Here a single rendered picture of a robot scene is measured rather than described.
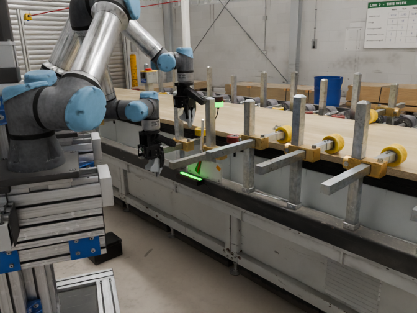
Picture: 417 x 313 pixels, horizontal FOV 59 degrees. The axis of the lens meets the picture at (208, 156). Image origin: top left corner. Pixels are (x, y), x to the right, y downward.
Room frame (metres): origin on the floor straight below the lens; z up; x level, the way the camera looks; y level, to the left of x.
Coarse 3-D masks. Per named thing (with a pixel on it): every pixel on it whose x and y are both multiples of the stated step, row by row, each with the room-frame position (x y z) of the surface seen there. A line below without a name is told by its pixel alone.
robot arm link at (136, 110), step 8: (120, 104) 1.38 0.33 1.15; (128, 104) 1.35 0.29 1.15; (136, 104) 1.34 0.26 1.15; (144, 104) 1.37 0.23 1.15; (152, 104) 1.43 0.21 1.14; (120, 112) 1.37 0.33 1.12; (128, 112) 1.34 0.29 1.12; (136, 112) 1.34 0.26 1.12; (144, 112) 1.35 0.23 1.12; (152, 112) 1.43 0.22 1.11; (136, 120) 1.34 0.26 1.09
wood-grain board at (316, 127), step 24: (120, 96) 3.49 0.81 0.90; (168, 96) 3.42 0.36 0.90; (168, 120) 2.31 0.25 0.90; (216, 120) 2.25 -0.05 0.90; (240, 120) 2.24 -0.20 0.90; (264, 120) 2.22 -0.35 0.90; (288, 120) 2.21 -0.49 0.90; (312, 120) 2.19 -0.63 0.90; (336, 120) 2.17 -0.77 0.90; (312, 144) 1.66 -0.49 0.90; (384, 144) 1.63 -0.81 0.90; (408, 144) 1.62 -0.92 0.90; (408, 168) 1.29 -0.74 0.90
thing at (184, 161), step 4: (204, 152) 1.70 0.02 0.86; (188, 156) 1.63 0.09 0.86; (192, 156) 1.63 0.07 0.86; (196, 156) 1.63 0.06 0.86; (200, 156) 1.65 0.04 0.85; (204, 156) 1.67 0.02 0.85; (176, 160) 1.58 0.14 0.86; (180, 160) 1.58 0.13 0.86; (184, 160) 1.59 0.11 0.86; (188, 160) 1.60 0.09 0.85; (192, 160) 1.62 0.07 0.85; (196, 160) 1.63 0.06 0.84; (200, 160) 1.65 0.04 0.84; (172, 164) 1.54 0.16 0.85; (176, 164) 1.55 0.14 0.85; (180, 164) 1.57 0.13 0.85; (184, 164) 1.59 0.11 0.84; (188, 164) 1.60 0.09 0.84; (172, 168) 1.55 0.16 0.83
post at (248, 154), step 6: (246, 102) 1.58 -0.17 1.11; (252, 102) 1.57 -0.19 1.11; (246, 108) 1.58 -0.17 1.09; (252, 108) 1.57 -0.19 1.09; (246, 114) 1.58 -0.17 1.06; (252, 114) 1.57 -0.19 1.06; (246, 120) 1.58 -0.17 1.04; (252, 120) 1.57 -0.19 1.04; (246, 126) 1.58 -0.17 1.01; (252, 126) 1.58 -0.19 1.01; (246, 132) 1.58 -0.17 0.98; (252, 132) 1.58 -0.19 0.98; (246, 150) 1.58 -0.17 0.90; (252, 150) 1.58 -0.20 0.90; (246, 156) 1.58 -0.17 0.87; (252, 156) 1.58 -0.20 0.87; (246, 162) 1.57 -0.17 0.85; (252, 162) 1.58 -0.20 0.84; (246, 168) 1.57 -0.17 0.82; (252, 168) 1.58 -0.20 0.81; (246, 174) 1.57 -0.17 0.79; (252, 174) 1.58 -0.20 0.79; (246, 180) 1.57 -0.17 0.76; (252, 180) 1.58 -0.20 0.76; (246, 186) 1.57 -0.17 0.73; (252, 186) 1.58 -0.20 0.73
